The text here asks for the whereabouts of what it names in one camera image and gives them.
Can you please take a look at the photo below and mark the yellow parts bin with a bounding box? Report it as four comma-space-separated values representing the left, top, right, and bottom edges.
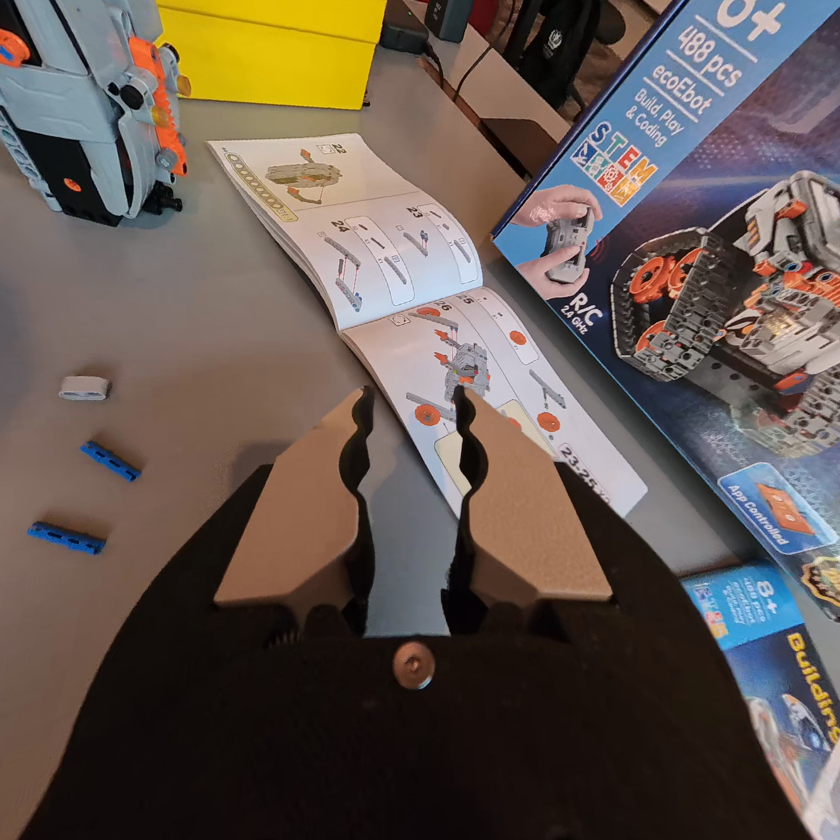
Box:
156, 0, 387, 111

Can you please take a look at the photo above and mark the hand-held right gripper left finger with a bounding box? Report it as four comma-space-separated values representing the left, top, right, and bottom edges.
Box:
213, 386, 376, 636

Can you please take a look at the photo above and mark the open instruction booklet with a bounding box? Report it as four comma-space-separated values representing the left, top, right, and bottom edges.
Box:
206, 133, 648, 519

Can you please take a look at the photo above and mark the grey desk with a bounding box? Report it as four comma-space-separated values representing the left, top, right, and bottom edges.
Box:
0, 0, 775, 840

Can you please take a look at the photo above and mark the grey partly built robot model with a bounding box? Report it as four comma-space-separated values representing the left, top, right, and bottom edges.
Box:
0, 0, 193, 228

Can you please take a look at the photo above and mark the dark slim upright device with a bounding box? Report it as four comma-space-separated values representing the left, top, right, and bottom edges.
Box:
423, 0, 473, 43

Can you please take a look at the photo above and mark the blue robot kit box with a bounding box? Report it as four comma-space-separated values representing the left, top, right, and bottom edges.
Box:
491, 0, 840, 624

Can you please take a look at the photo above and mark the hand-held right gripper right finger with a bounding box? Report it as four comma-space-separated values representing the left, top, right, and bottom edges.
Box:
441, 386, 615, 636

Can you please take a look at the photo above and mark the blue cover manual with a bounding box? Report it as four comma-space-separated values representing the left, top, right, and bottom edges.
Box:
679, 559, 840, 840

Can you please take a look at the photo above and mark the black backpack white logo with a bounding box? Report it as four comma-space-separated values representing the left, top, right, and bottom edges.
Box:
505, 0, 601, 109

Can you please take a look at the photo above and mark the blue connector pin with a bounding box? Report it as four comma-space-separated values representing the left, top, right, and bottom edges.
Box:
80, 441, 142, 483
28, 521, 106, 555

